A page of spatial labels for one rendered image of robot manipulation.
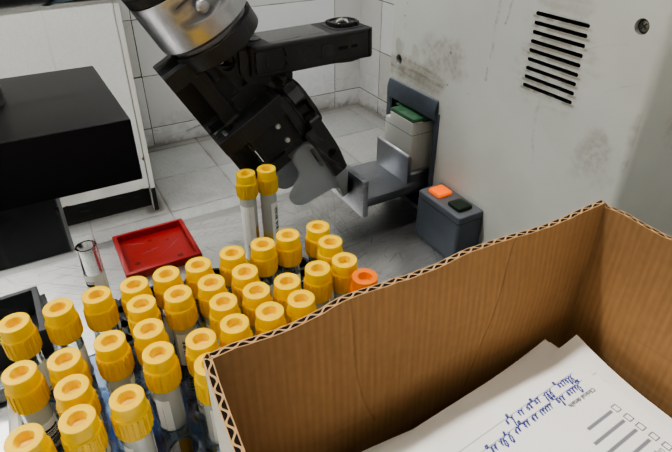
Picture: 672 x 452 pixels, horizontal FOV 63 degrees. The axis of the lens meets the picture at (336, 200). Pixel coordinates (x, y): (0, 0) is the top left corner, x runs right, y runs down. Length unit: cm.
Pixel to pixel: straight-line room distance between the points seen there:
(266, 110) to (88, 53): 166
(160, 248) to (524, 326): 34
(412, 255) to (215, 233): 20
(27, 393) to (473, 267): 22
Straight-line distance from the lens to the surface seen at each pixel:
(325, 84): 314
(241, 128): 43
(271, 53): 43
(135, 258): 54
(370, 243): 53
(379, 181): 56
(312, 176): 49
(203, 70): 42
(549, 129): 43
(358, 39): 47
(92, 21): 205
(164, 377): 28
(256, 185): 43
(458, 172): 52
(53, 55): 206
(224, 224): 57
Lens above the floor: 119
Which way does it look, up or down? 31 degrees down
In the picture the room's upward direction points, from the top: straight up
